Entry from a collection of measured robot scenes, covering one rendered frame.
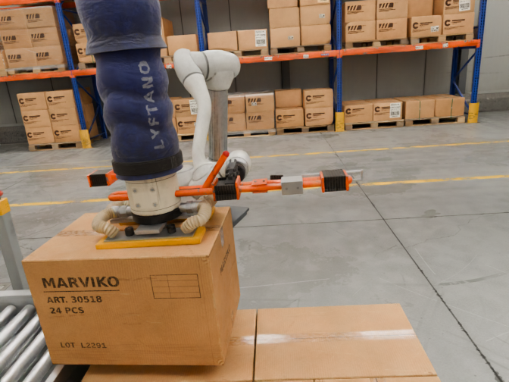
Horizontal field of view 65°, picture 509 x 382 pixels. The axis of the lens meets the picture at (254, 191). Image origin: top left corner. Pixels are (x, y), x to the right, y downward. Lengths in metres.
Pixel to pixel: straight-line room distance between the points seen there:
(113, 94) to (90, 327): 0.75
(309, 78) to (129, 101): 8.64
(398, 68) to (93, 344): 9.37
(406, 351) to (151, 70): 1.26
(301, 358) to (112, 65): 1.13
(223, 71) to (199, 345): 1.21
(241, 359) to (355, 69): 8.83
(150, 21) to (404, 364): 1.34
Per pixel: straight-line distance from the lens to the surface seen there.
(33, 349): 1.87
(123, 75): 1.22
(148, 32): 1.25
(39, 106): 9.70
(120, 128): 1.26
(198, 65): 1.89
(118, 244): 1.33
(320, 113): 8.52
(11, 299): 2.22
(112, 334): 1.45
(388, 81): 10.11
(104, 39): 1.24
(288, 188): 1.28
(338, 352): 1.55
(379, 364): 1.52
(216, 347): 1.36
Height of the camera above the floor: 1.55
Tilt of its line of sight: 18 degrees down
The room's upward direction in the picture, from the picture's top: 4 degrees counter-clockwise
